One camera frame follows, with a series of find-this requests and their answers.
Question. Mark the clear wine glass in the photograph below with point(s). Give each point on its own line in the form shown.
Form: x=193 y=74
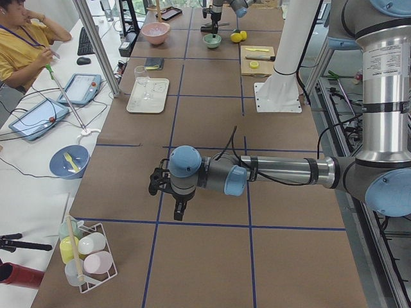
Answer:
x=142 y=78

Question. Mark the black computer mouse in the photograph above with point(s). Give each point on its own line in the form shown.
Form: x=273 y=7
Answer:
x=83 y=60

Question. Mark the yellow lemon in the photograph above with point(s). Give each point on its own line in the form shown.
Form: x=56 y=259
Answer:
x=236 y=37
x=243 y=35

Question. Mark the yellow plastic fork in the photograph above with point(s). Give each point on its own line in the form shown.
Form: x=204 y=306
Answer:
x=70 y=160

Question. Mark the yellow plastic knife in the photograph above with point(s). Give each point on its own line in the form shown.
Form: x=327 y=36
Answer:
x=257 y=49

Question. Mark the pink cup in rack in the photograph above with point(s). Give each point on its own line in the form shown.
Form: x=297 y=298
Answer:
x=98 y=263

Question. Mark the black power box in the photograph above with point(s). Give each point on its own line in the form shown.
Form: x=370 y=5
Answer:
x=127 y=45

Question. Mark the yellow cup in rack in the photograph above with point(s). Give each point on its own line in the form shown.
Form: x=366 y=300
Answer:
x=66 y=250

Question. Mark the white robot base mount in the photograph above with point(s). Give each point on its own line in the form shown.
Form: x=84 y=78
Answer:
x=279 y=93

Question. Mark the green cup in rack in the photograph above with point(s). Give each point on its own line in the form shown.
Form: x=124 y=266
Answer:
x=64 y=230

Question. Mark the black tripod handle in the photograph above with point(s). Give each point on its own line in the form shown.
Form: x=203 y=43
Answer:
x=11 y=242

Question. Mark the lemon half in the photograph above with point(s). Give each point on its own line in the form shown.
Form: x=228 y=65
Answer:
x=254 y=64

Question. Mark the blue teach pendant tablet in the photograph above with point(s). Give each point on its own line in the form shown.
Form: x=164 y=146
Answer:
x=37 y=121

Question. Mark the green handled metal stick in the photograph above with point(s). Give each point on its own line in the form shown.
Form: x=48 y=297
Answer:
x=85 y=130

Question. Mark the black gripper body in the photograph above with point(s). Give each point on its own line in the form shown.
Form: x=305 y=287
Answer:
x=215 y=17
x=182 y=197

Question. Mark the dark blue bowl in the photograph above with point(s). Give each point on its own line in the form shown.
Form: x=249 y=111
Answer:
x=62 y=169

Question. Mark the pink bowl with ice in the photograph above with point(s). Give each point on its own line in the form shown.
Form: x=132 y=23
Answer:
x=156 y=32

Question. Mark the cream bear tray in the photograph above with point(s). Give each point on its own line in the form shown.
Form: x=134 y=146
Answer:
x=158 y=88

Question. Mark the red cylinder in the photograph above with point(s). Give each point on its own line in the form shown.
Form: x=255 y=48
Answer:
x=17 y=275

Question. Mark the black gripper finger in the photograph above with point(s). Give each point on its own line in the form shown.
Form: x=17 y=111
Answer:
x=213 y=28
x=180 y=206

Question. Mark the metal ice scoop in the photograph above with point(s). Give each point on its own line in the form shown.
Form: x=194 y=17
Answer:
x=210 y=27

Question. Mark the white cup in rack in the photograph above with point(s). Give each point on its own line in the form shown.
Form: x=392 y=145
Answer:
x=91 y=243

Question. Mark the white wire cup rack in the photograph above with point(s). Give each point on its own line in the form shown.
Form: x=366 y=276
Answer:
x=91 y=281

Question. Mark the wooden cutting board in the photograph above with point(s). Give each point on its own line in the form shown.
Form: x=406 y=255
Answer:
x=257 y=60

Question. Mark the aluminium frame post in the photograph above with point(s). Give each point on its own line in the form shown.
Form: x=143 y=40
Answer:
x=99 y=50

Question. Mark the black keyboard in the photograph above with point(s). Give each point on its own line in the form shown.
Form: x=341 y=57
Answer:
x=84 y=44

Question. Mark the green bowl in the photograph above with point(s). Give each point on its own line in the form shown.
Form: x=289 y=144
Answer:
x=212 y=41

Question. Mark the clear blue cup in rack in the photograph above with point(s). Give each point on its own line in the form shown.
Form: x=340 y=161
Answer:
x=72 y=274

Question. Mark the wooden round stand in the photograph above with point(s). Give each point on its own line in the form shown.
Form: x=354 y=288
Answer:
x=158 y=7

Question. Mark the seated person yellow shirt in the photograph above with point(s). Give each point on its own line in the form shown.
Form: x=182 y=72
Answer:
x=26 y=37

